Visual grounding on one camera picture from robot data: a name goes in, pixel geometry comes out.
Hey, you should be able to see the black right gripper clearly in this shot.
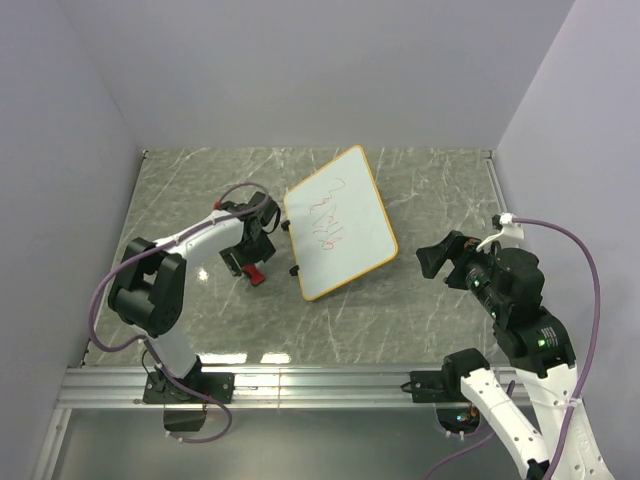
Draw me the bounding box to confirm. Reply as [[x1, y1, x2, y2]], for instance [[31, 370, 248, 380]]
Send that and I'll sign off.
[[414, 227, 505, 315]]

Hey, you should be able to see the red whiteboard eraser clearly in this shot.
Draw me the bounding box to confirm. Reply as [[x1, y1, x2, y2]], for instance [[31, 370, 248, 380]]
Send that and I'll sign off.
[[241, 264, 266, 287]]

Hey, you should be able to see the yellow framed whiteboard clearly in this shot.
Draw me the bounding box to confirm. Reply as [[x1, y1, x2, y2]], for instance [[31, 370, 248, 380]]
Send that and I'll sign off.
[[284, 145, 399, 301]]

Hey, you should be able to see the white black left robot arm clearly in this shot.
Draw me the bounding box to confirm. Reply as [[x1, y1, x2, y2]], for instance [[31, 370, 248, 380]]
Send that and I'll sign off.
[[107, 191, 281, 404]]

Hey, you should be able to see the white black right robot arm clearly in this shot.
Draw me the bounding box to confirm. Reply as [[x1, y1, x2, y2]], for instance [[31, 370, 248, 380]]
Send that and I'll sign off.
[[416, 231, 613, 479]]

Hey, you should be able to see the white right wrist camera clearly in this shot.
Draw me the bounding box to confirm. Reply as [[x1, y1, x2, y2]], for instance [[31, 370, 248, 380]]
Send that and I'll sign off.
[[476, 213, 525, 252]]

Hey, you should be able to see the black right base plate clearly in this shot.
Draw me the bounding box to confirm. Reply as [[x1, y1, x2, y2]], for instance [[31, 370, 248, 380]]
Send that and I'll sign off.
[[400, 364, 492, 404]]

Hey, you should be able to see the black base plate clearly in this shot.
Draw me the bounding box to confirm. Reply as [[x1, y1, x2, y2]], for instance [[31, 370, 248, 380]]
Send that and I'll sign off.
[[142, 371, 235, 405], [400, 364, 492, 404]]

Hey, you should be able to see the aluminium front rail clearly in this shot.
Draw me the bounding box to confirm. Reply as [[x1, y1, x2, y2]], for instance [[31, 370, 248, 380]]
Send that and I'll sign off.
[[55, 364, 440, 409]]

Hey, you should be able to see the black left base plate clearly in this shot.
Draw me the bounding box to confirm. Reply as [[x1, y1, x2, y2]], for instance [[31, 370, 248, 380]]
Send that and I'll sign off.
[[142, 371, 235, 405]]

